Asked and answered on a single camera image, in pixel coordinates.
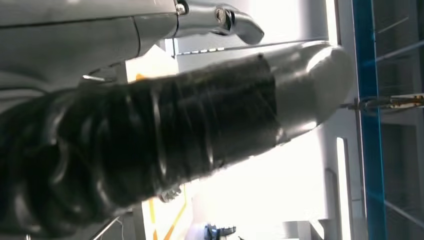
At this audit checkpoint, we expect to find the blue metal frame rack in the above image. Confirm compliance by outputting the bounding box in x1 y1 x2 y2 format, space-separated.
351 0 389 240

